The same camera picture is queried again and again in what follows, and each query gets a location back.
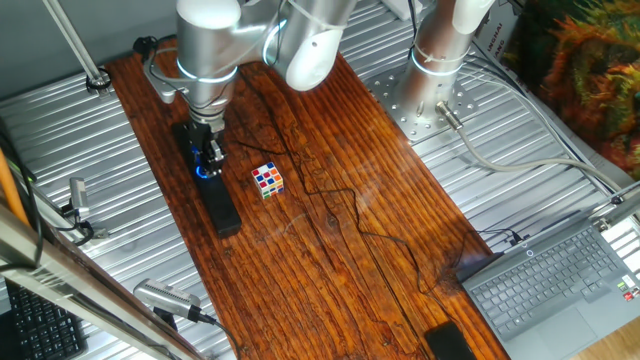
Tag black keyboard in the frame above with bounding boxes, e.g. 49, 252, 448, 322
4, 279, 89, 360

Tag aluminium frame beam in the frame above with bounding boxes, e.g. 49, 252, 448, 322
0, 202, 206, 360

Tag black soundbar speaker with knob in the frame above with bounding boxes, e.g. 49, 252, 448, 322
171, 119, 244, 239

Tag thin black speaker cable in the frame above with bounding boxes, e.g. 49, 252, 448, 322
217, 139, 524, 296

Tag white lettered box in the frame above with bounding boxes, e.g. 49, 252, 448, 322
472, 0, 524, 66

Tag black smartphone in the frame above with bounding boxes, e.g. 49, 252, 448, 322
424, 321, 477, 360

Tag colourful furry cloth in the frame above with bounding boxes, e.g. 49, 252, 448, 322
504, 0, 640, 181

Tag orange pole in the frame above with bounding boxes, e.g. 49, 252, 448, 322
0, 147, 30, 226

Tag grey laptop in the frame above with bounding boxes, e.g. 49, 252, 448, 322
455, 212, 640, 360

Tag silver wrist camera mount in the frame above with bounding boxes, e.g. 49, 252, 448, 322
143, 57, 194, 105

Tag metal clamp tool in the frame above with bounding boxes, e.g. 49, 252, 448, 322
62, 176, 94, 224

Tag small white box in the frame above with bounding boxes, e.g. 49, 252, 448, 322
380, 0, 426, 22

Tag rubik's cube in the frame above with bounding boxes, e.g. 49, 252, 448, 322
250, 161, 286, 201

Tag aluminium stand pole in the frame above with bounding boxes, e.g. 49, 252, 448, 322
42, 0, 114, 96
589, 180, 640, 231

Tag brown wood grain board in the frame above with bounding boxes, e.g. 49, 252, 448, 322
104, 44, 511, 360

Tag black camera cable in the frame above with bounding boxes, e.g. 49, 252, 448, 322
192, 307, 244, 360
0, 127, 46, 274

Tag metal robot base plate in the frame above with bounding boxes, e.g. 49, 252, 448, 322
364, 64, 479, 146

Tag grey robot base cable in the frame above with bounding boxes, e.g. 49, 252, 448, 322
434, 99, 626, 196

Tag silver grilled camera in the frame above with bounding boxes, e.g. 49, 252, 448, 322
132, 278, 204, 331

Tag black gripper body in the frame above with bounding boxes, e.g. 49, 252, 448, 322
189, 122, 225, 152

